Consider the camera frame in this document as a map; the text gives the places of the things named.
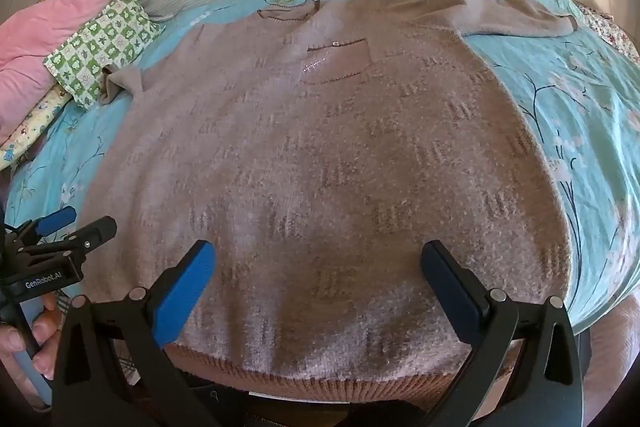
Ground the beige knit sweater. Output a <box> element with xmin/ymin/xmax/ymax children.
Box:
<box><xmin>80</xmin><ymin>0</ymin><xmax>581</xmax><ymax>413</ymax></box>

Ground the floral print cloth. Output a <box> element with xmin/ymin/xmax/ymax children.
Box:
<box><xmin>575</xmin><ymin>2</ymin><xmax>640</xmax><ymax>63</ymax></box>

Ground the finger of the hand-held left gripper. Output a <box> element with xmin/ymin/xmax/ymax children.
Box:
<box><xmin>45</xmin><ymin>215</ymin><xmax>119</xmax><ymax>258</ymax></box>
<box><xmin>17</xmin><ymin>206</ymin><xmax>77</xmax><ymax>240</ymax></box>

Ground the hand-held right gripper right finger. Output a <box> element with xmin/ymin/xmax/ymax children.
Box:
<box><xmin>420</xmin><ymin>239</ymin><xmax>586</xmax><ymax>427</ymax></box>

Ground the pink quilt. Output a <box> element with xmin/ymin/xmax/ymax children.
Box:
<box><xmin>0</xmin><ymin>0</ymin><xmax>153</xmax><ymax>145</ymax></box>

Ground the person's left hand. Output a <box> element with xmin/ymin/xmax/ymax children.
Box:
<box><xmin>0</xmin><ymin>293</ymin><xmax>63</xmax><ymax>408</ymax></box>

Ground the green patterned pillow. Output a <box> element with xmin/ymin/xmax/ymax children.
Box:
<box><xmin>44</xmin><ymin>0</ymin><xmax>166</xmax><ymax>110</ymax></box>

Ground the turquoise floral bed sheet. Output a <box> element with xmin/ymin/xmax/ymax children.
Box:
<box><xmin>10</xmin><ymin>0</ymin><xmax>640</xmax><ymax>338</ymax></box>

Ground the pale floral cloth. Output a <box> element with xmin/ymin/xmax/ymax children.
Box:
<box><xmin>0</xmin><ymin>87</ymin><xmax>76</xmax><ymax>170</ymax></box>

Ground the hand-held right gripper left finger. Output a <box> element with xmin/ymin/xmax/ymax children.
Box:
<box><xmin>50</xmin><ymin>239</ymin><xmax>221</xmax><ymax>427</ymax></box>

